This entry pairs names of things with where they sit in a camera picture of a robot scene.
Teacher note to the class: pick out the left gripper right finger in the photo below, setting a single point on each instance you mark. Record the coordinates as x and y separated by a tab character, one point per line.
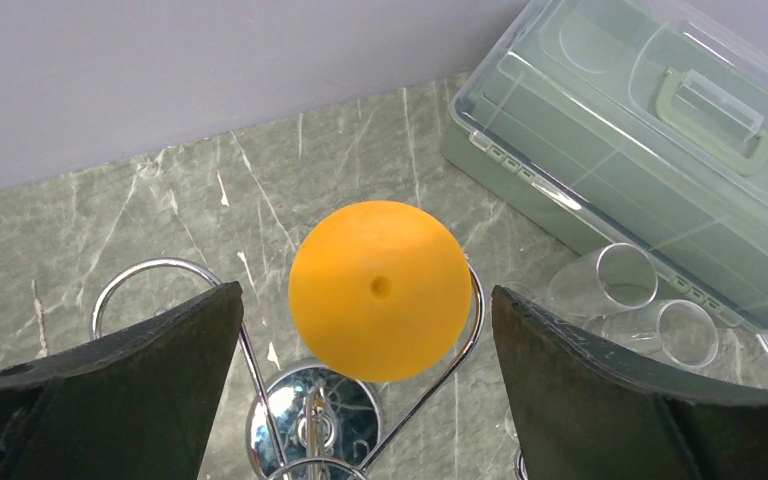
587	408

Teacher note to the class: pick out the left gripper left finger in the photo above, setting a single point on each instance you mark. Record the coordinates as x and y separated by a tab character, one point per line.
138	403

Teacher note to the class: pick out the orange plastic wine glass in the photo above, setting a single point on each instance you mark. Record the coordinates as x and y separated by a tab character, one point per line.
379	291

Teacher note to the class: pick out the chrome wine glass rack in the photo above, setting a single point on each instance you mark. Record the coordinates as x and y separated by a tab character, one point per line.
313	420

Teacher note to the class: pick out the clear plastic storage box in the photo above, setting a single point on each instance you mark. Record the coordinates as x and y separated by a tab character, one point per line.
630	121

